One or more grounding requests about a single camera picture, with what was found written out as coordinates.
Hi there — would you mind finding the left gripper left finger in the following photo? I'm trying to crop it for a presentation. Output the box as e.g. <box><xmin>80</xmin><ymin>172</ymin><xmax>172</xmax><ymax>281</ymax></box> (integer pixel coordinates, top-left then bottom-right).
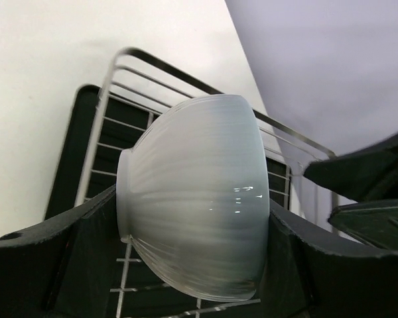
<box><xmin>0</xmin><ymin>186</ymin><xmax>121</xmax><ymax>317</ymax></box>

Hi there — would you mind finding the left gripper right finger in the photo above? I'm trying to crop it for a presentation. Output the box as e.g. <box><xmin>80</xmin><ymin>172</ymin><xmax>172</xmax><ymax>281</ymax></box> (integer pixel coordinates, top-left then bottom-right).
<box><xmin>259</xmin><ymin>202</ymin><xmax>398</xmax><ymax>317</ymax></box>

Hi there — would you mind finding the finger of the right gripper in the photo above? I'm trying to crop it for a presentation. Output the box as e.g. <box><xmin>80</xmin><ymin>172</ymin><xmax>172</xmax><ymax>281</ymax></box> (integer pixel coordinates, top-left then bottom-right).
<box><xmin>304</xmin><ymin>133</ymin><xmax>398</xmax><ymax>201</ymax></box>
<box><xmin>328</xmin><ymin>200</ymin><xmax>398</xmax><ymax>250</ymax></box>

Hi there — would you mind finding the white ribbed bowl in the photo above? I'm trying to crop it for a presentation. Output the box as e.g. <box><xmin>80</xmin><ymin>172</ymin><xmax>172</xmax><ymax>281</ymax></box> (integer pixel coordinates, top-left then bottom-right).
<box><xmin>116</xmin><ymin>94</ymin><xmax>270</xmax><ymax>302</ymax></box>

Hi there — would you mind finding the black drip tray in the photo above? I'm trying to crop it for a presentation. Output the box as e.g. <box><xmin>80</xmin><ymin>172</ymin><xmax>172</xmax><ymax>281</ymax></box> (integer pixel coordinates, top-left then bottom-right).
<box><xmin>42</xmin><ymin>83</ymin><xmax>293</xmax><ymax>318</ymax></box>

